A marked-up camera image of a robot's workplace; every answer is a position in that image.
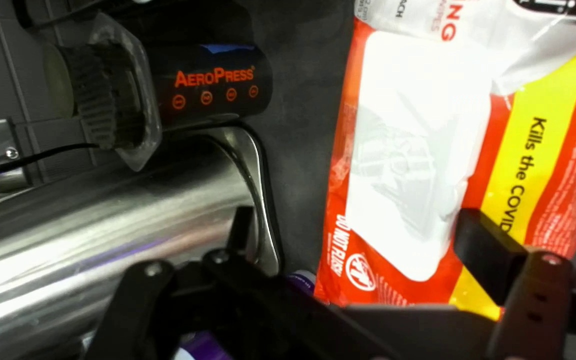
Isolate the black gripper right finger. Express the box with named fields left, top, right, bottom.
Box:
left=455, top=208, right=576, bottom=360

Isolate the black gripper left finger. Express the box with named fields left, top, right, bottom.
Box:
left=83, top=206, right=395, bottom=360

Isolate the orange wet wipes packet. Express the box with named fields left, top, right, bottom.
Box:
left=314, top=0, right=576, bottom=323

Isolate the stainless steel thermos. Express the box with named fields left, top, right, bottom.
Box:
left=0, top=126, right=284, bottom=337

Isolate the black AeroPress coffee maker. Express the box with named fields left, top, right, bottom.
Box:
left=43, top=6, right=274, bottom=173

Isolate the black power cord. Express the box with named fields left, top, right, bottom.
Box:
left=0, top=141, right=105, bottom=184

